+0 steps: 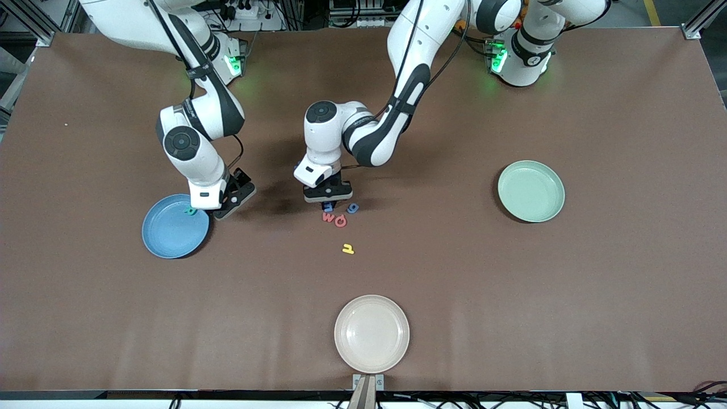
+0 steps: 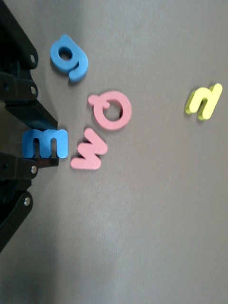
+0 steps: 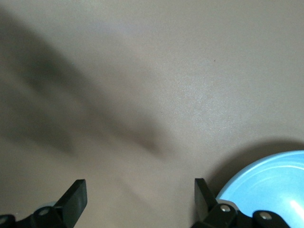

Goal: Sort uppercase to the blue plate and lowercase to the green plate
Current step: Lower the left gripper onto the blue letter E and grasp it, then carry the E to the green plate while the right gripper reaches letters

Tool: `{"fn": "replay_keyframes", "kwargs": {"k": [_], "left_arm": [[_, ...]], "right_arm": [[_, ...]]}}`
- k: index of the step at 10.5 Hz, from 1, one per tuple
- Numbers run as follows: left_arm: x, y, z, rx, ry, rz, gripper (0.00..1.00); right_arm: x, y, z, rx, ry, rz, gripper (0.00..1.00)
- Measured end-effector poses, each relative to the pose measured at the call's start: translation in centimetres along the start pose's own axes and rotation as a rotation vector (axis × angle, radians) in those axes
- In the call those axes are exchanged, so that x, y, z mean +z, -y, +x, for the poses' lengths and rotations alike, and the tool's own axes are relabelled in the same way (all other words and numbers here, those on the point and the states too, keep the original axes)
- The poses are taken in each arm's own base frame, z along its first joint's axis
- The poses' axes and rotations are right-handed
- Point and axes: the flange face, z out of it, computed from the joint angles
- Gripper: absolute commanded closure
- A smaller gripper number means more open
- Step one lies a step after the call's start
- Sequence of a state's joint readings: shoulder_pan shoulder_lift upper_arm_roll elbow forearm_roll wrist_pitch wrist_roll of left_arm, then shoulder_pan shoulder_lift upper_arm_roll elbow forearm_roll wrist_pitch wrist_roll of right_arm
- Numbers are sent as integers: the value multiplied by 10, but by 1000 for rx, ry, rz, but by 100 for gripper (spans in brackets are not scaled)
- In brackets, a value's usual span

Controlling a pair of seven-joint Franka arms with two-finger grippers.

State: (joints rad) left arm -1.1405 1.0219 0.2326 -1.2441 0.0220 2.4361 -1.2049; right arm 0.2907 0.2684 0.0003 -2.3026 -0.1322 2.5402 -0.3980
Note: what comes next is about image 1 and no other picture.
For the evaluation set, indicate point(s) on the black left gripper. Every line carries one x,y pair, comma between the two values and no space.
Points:
334,186

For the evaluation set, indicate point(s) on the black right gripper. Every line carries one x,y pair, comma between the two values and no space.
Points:
239,179

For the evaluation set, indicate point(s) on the red foam letter w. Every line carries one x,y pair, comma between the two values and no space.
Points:
328,217

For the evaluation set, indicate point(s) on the teal foam letter R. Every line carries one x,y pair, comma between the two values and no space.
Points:
190,211

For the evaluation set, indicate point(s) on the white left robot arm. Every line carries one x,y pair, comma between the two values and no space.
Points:
369,136

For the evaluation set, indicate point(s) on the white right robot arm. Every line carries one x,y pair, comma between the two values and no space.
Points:
193,142

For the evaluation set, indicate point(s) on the blue plate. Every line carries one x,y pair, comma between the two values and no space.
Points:
170,233

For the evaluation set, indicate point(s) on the beige plate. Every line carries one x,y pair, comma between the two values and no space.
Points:
371,334

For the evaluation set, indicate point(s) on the green plate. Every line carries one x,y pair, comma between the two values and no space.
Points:
531,191

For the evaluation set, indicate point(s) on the blue foam letter g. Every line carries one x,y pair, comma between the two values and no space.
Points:
354,208

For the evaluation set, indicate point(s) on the red foam letter Q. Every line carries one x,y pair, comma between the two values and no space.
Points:
337,222

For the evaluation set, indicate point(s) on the yellow foam letter h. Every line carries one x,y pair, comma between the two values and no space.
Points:
348,249

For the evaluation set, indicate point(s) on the orange packaged items pile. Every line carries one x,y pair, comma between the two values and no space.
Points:
461,24

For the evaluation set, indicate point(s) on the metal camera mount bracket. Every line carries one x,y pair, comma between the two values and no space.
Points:
368,382

